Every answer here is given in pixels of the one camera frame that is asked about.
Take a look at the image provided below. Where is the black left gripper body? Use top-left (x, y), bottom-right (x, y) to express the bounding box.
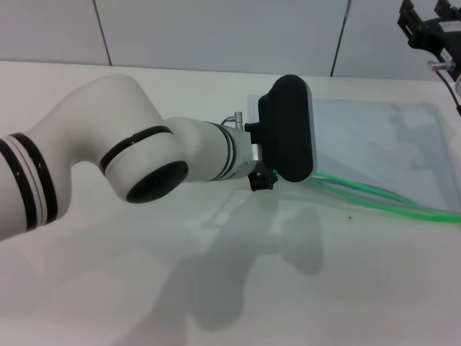
top-left (249, 169), bottom-right (279, 192)

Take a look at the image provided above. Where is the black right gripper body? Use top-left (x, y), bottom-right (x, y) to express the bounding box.
top-left (407, 17), bottom-right (461, 79)

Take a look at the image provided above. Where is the dark red cable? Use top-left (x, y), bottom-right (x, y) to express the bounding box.
top-left (434, 68), bottom-right (461, 117)

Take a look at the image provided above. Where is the silver metal cable connector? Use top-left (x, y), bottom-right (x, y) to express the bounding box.
top-left (426, 60), bottom-right (453, 72)

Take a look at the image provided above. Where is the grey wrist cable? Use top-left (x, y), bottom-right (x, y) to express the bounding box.
top-left (220, 111), bottom-right (244, 131)

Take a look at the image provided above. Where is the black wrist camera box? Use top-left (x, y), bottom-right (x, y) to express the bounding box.
top-left (244, 74), bottom-right (318, 182)

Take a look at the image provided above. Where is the translucent green-edged document bag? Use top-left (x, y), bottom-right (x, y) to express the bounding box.
top-left (247, 94), bottom-right (461, 226)

